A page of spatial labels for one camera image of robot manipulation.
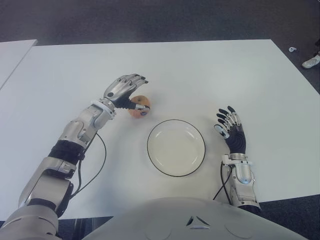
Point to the white plate with black rim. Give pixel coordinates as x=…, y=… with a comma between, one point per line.
x=175, y=147

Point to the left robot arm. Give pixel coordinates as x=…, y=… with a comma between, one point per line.
x=82, y=120

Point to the grey robot torso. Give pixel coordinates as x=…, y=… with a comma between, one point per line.
x=195, y=225

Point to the apple with blue sticker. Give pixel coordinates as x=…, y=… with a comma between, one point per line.
x=141, y=100

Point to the white shoe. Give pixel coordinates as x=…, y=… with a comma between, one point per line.
x=311, y=62

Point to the small white floor object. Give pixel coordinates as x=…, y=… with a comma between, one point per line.
x=292, y=49

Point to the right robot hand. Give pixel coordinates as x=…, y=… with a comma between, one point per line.
x=237, y=140

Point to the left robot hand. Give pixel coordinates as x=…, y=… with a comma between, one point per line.
x=120, y=87

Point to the white side table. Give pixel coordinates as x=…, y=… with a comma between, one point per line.
x=12, y=57

